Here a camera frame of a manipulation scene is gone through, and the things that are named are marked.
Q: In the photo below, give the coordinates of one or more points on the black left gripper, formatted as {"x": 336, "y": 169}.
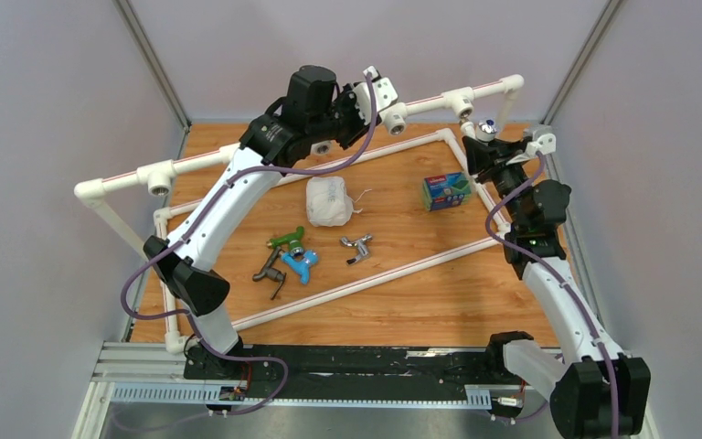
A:
{"x": 361, "y": 130}

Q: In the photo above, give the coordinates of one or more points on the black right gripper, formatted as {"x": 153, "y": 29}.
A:
{"x": 487, "y": 159}

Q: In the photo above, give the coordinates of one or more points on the white plastic faucet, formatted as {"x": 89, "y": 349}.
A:
{"x": 484, "y": 131}

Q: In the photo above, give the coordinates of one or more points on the white PVC pipe frame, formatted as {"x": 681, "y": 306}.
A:
{"x": 157, "y": 178}

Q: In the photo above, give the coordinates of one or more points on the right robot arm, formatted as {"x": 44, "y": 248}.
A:
{"x": 594, "y": 389}

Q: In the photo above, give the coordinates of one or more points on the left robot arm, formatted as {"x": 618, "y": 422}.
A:
{"x": 314, "y": 109}

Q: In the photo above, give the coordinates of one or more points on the green sponge pack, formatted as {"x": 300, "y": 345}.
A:
{"x": 446, "y": 191}

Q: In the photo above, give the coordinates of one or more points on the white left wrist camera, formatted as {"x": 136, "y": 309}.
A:
{"x": 378, "y": 94}

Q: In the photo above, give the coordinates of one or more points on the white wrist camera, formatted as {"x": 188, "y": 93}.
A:
{"x": 378, "y": 94}
{"x": 541, "y": 139}

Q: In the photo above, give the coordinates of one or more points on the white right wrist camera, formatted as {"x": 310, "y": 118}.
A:
{"x": 541, "y": 139}

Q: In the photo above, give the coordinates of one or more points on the white drawstring bag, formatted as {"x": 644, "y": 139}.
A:
{"x": 327, "y": 202}

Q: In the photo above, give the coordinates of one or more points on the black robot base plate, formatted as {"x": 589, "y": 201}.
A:
{"x": 353, "y": 373}

